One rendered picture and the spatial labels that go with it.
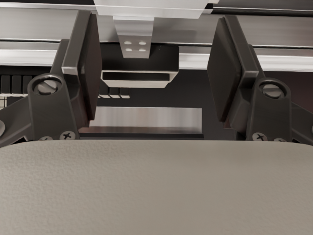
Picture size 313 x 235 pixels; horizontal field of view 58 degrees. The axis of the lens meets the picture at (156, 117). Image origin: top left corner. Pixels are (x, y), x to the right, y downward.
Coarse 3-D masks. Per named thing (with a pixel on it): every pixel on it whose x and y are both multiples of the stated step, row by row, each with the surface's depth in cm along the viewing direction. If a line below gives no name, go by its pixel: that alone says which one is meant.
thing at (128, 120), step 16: (96, 112) 22; (112, 112) 22; (128, 112) 22; (144, 112) 22; (160, 112) 22; (176, 112) 22; (192, 112) 22; (96, 128) 22; (112, 128) 22; (128, 128) 22; (144, 128) 22; (160, 128) 22; (176, 128) 22; (192, 128) 22
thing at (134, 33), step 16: (128, 16) 24; (128, 32) 27; (144, 32) 27; (112, 48) 39; (128, 48) 34; (144, 48) 34; (160, 48) 39; (176, 48) 39; (112, 64) 39; (128, 64) 39; (144, 64) 39; (160, 64) 39; (176, 64) 39; (112, 80) 40; (128, 80) 40; (144, 80) 40; (160, 80) 40
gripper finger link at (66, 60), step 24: (96, 24) 12; (72, 48) 10; (96, 48) 12; (72, 72) 10; (96, 72) 12; (72, 96) 10; (96, 96) 12; (0, 120) 9; (24, 120) 9; (0, 144) 8
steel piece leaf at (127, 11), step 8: (96, 8) 22; (104, 8) 22; (112, 8) 22; (120, 8) 22; (128, 8) 22; (136, 8) 22; (144, 8) 22; (152, 8) 22; (160, 8) 22; (168, 8) 22; (176, 8) 22; (184, 8) 22; (144, 16) 24; (152, 16) 24; (160, 16) 24; (168, 16) 24; (176, 16) 24; (184, 16) 24; (192, 16) 24
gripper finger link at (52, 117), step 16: (32, 80) 9; (48, 80) 9; (64, 80) 9; (32, 96) 9; (48, 96) 9; (64, 96) 9; (32, 112) 8; (48, 112) 8; (64, 112) 8; (32, 128) 8; (48, 128) 8; (64, 128) 8
